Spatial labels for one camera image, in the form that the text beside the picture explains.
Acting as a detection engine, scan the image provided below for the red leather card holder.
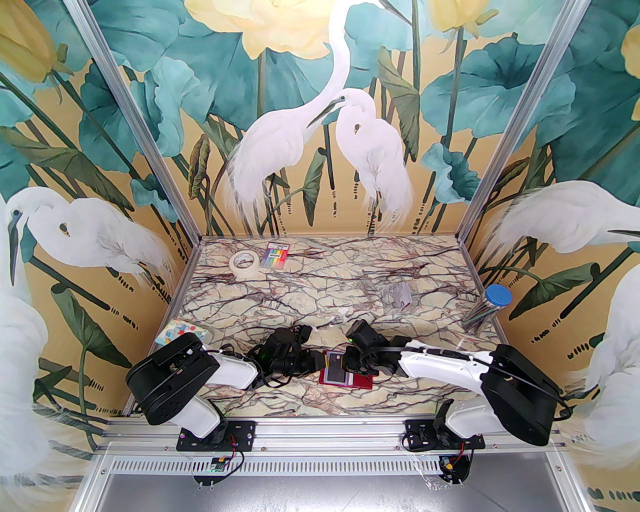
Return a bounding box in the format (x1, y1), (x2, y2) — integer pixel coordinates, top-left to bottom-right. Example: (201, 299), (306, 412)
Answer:
(318, 349), (376, 392)

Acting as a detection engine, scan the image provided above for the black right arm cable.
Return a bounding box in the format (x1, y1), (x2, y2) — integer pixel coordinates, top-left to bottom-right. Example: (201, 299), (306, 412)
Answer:
(380, 340), (575, 421)

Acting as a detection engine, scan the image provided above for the perforated metal strip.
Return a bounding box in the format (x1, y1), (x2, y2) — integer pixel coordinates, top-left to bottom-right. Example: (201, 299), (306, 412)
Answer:
(100, 454), (553, 477)

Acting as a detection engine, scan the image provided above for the aluminium frame post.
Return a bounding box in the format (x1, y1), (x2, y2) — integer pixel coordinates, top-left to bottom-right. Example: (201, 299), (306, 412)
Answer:
(64, 0), (205, 240)
(456, 0), (595, 242)

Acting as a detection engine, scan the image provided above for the clear plastic card box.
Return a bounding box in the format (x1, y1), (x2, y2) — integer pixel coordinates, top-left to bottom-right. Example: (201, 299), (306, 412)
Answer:
(380, 281), (415, 314)

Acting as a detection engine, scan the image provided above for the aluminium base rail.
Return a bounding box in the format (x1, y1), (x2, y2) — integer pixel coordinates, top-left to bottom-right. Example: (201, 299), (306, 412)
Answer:
(97, 417), (568, 453)

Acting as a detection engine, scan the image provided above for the clear pencil tube blue lid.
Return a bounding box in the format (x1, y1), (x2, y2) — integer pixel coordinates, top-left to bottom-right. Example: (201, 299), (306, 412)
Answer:
(461, 283), (512, 334)

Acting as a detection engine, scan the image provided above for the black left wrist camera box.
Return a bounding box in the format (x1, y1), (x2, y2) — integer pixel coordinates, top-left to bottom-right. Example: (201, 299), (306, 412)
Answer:
(287, 324), (316, 347)

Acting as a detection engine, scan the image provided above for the colourful patterned tissue pack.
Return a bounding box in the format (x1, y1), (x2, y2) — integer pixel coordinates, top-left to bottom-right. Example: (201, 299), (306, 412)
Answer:
(154, 318), (214, 349)

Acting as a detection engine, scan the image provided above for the coloured pen pack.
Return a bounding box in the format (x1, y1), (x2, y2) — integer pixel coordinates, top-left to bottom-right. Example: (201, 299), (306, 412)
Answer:
(263, 241), (290, 271)

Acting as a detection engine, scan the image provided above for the cream masking tape roll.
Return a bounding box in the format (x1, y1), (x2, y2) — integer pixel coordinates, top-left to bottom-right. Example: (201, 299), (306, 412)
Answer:
(229, 250), (261, 276)

